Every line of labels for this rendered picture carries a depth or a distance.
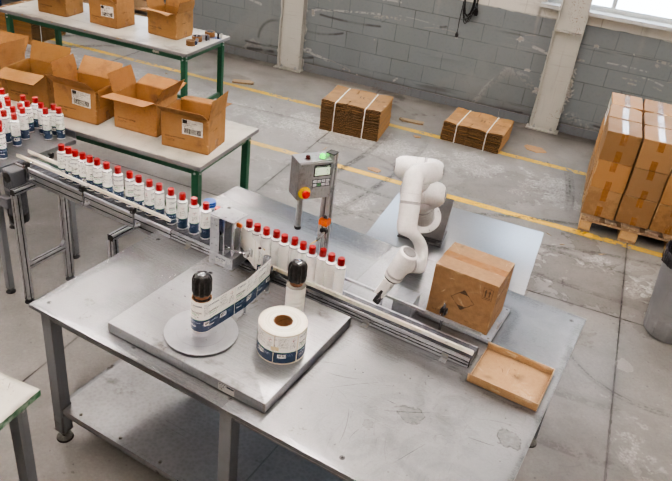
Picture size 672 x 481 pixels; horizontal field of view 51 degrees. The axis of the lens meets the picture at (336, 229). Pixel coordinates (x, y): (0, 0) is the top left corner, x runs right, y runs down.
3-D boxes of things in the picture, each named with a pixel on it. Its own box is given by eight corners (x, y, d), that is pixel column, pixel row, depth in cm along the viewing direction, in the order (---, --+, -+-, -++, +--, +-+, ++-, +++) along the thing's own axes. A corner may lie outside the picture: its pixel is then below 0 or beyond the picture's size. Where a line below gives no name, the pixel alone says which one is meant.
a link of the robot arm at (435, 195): (413, 192, 374) (411, 174, 352) (448, 197, 370) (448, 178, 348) (409, 213, 370) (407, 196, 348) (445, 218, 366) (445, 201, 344)
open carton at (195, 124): (150, 149, 464) (148, 95, 445) (186, 124, 506) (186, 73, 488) (203, 162, 456) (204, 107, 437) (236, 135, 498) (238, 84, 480)
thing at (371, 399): (28, 307, 307) (28, 303, 306) (237, 188, 423) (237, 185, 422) (481, 552, 226) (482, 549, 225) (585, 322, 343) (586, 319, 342)
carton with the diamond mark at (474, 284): (425, 311, 330) (435, 263, 316) (444, 287, 348) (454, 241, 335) (486, 335, 318) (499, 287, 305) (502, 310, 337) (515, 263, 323)
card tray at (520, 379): (466, 380, 294) (468, 373, 292) (486, 348, 314) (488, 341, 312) (536, 411, 282) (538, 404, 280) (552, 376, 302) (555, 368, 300)
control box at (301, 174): (288, 191, 325) (291, 153, 315) (321, 187, 332) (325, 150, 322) (296, 201, 317) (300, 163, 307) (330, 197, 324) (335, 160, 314)
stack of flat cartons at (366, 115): (317, 128, 729) (320, 99, 713) (333, 112, 775) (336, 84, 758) (377, 142, 716) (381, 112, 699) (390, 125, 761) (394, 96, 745)
